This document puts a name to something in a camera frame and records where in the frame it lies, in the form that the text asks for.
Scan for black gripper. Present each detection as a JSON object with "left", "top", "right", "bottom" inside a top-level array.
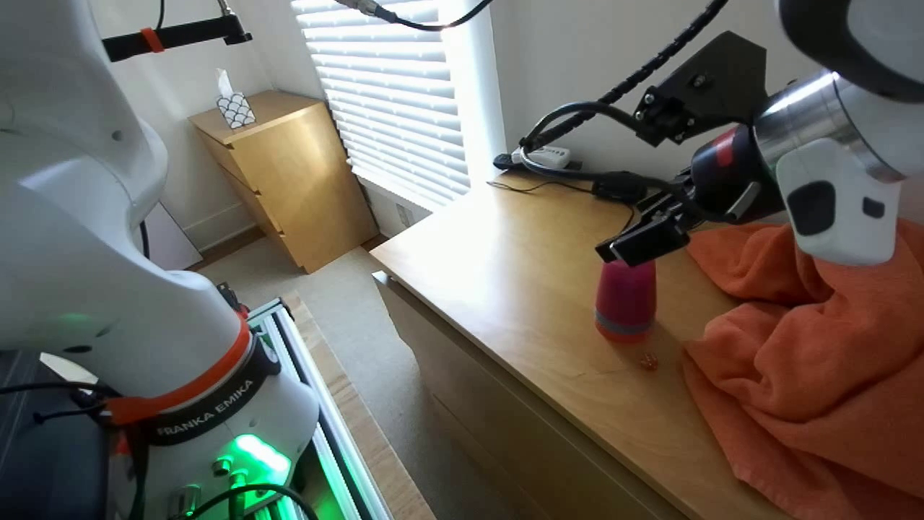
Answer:
[{"left": 594, "top": 127, "right": 782, "bottom": 267}]

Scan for pink plastic cup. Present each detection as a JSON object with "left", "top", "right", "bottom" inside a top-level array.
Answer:
[{"left": 594, "top": 260, "right": 655, "bottom": 340}]

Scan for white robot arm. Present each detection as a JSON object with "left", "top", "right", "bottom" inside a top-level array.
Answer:
[{"left": 0, "top": 0, "right": 318, "bottom": 520}]

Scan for white handheld device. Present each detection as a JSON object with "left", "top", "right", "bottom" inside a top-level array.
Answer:
[{"left": 510, "top": 144, "right": 571, "bottom": 170}]

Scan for wooden dresser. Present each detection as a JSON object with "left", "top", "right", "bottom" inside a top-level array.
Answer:
[{"left": 372, "top": 180, "right": 782, "bottom": 520}]

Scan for orange towel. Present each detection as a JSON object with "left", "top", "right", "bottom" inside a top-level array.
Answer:
[{"left": 682, "top": 222, "right": 924, "bottom": 520}]

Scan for white window blinds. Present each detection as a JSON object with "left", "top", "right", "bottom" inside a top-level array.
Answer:
[{"left": 291, "top": 0, "right": 471, "bottom": 212}]

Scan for wooden side cabinet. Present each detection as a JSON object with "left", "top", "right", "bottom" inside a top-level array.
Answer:
[{"left": 190, "top": 92, "right": 379, "bottom": 271}]

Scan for patterned tissue box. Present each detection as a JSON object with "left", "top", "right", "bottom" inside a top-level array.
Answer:
[{"left": 216, "top": 70, "right": 255, "bottom": 130}]

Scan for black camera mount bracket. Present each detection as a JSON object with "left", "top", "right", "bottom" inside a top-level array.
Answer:
[{"left": 632, "top": 33, "right": 767, "bottom": 147}]

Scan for black corrugated cable hose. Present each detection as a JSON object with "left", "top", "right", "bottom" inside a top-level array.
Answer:
[{"left": 513, "top": 0, "right": 731, "bottom": 156}]

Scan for black camera stand bar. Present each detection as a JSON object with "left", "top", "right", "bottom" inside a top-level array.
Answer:
[{"left": 103, "top": 15, "right": 251, "bottom": 60}]

